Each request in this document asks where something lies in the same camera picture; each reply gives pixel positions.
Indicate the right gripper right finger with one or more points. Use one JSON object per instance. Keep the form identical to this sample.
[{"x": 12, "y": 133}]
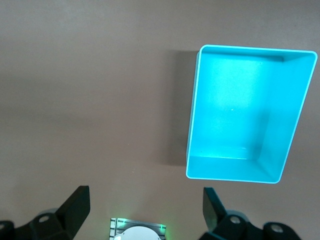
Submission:
[{"x": 217, "y": 220}]

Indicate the teal plastic storage bin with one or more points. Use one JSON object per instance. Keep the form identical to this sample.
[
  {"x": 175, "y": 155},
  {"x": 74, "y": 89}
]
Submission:
[{"x": 237, "y": 112}]

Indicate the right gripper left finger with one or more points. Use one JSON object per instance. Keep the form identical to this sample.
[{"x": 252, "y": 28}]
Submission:
[{"x": 72, "y": 215}]

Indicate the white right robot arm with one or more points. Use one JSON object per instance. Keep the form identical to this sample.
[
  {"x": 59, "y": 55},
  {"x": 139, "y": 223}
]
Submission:
[{"x": 140, "y": 233}]

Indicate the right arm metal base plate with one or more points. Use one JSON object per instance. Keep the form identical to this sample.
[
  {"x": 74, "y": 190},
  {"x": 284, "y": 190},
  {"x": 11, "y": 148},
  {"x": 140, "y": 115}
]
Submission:
[{"x": 113, "y": 225}]

